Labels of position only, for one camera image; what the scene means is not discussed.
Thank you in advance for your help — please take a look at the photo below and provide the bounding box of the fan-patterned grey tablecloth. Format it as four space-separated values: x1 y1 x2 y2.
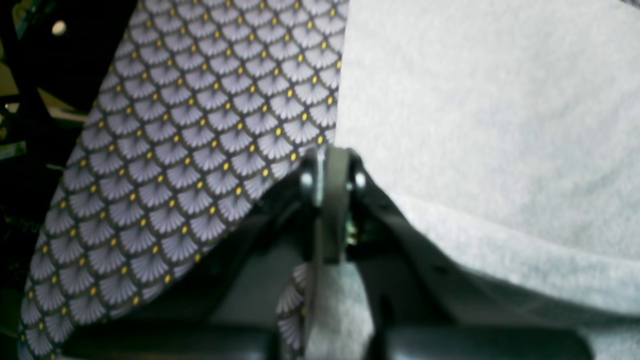
17 0 349 360

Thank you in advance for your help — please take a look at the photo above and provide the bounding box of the light grey T-shirt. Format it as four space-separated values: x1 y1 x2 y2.
300 0 639 360

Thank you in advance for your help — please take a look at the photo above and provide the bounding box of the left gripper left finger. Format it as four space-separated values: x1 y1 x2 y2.
61 147 339 360

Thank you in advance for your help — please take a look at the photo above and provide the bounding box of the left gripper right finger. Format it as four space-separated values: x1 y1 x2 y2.
327 146 594 360

